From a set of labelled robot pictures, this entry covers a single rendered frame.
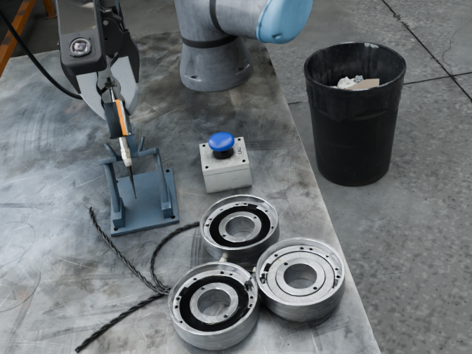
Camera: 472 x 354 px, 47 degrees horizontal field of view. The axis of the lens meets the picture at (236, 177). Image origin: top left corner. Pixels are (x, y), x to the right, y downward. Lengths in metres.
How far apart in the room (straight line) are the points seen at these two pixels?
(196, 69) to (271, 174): 0.33
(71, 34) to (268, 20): 0.38
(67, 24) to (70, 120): 0.46
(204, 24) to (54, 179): 0.38
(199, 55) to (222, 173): 0.33
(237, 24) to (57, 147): 0.39
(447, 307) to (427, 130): 0.88
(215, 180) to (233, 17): 0.30
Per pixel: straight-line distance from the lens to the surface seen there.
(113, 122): 0.75
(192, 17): 1.04
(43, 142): 1.07
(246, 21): 0.96
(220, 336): 0.62
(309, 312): 0.64
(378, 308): 1.68
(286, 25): 0.95
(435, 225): 1.93
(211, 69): 1.07
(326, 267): 0.68
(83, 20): 0.66
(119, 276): 0.76
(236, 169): 0.82
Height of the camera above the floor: 1.34
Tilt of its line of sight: 39 degrees down
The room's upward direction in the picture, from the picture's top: 9 degrees counter-clockwise
